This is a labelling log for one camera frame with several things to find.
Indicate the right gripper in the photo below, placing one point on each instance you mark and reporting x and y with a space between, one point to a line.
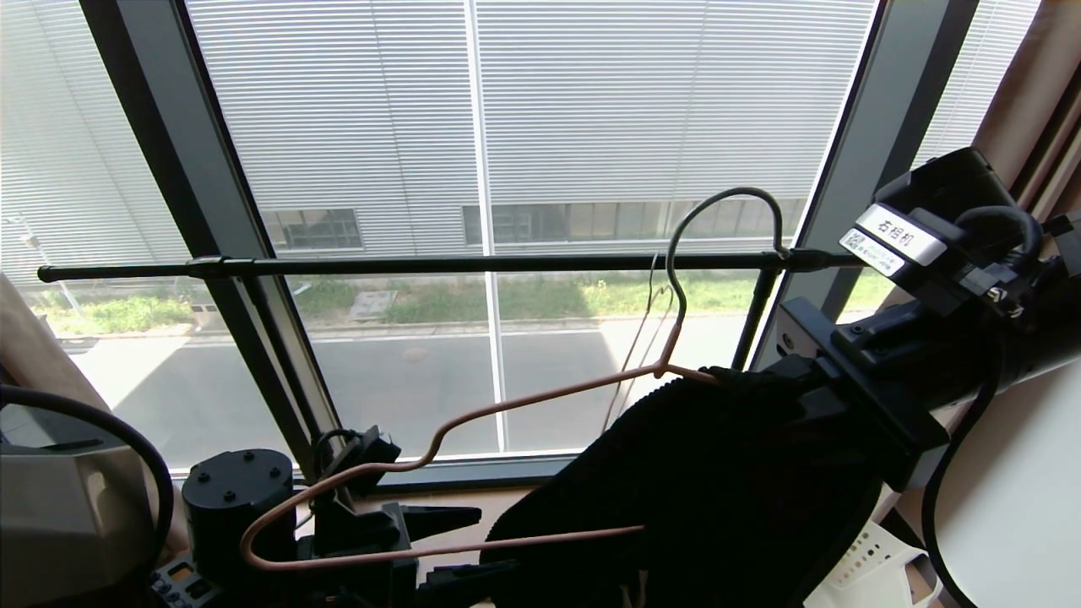
878 397

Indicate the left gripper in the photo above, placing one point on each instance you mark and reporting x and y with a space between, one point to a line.
355 528

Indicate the pink clothes hanger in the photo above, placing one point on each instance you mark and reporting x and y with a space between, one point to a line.
650 287
507 545

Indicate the black knitted garment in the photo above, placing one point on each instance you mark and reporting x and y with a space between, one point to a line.
718 490

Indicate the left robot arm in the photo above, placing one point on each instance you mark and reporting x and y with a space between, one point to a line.
67 523

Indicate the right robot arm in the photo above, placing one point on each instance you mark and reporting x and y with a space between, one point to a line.
1047 329

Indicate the white laundry basket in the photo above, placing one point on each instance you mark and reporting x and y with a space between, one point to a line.
861 566

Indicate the black clothes rack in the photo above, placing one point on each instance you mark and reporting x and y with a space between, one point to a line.
422 266

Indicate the beige curtain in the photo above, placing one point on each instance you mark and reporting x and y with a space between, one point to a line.
34 355
1030 84

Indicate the window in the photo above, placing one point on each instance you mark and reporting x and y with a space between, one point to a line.
380 127

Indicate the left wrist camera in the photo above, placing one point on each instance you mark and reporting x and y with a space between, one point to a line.
359 460

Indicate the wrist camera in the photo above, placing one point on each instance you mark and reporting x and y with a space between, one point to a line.
359 460
929 228

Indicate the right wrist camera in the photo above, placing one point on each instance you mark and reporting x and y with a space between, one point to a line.
929 228

